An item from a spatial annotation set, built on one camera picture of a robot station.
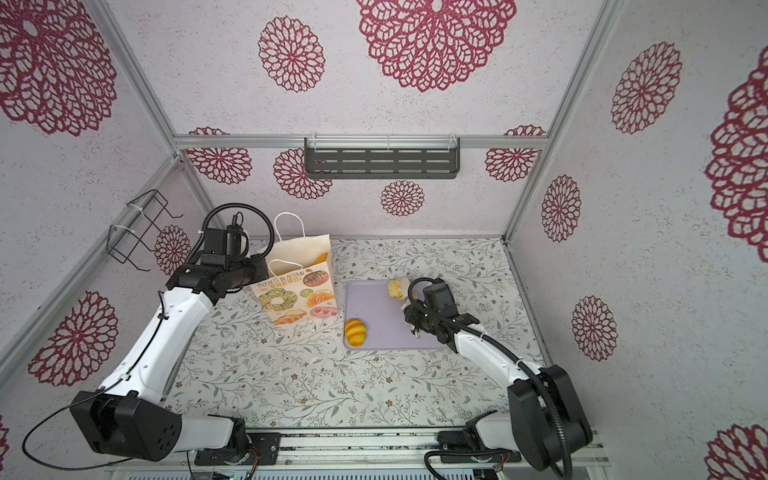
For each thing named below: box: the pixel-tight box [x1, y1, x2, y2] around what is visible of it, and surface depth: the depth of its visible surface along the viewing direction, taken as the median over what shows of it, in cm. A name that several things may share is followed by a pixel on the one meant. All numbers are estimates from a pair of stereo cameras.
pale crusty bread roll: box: [388, 277, 410, 300], surface depth 101 cm
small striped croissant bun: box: [345, 318, 367, 347], surface depth 93 cm
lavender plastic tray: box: [343, 280, 449, 350], surface depth 99 cm
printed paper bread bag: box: [251, 234, 339, 327], surface depth 87 cm
